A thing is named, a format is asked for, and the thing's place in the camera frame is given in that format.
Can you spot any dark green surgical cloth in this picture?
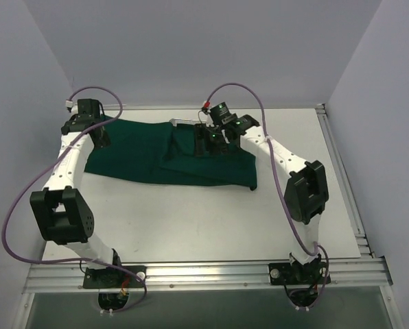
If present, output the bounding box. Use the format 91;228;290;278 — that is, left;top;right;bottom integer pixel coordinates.
85;120;257;191

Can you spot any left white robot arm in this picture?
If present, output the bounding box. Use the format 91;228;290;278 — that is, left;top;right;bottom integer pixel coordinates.
30;113;124;287

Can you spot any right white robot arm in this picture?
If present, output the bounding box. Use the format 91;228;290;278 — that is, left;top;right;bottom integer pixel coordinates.
194;114;329;283

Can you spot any surgical kit tray edge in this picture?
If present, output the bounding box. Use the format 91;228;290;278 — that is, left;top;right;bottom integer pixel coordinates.
170;119;200;126

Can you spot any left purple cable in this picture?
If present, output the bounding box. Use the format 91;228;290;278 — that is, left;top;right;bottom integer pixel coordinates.
2;85;148;313

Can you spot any purple cable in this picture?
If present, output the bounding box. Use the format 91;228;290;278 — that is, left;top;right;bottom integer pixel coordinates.
201;82;329;309
2;85;148;313

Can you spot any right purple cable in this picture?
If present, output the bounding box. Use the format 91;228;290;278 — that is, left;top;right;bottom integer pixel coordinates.
201;82;329;309

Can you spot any back aluminium rail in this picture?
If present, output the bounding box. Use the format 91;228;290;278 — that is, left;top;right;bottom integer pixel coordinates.
104;103;326;112

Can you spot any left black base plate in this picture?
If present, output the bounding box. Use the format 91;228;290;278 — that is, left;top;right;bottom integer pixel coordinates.
82;267;143;289

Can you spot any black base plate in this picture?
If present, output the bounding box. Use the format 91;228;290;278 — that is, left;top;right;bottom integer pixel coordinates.
82;267;143;289
268;260;327;286

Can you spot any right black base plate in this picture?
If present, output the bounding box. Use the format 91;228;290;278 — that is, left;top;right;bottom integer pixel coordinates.
268;260;327;286

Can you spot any front aluminium rail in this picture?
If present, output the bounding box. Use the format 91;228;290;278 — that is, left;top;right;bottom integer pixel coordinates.
23;257;393;293

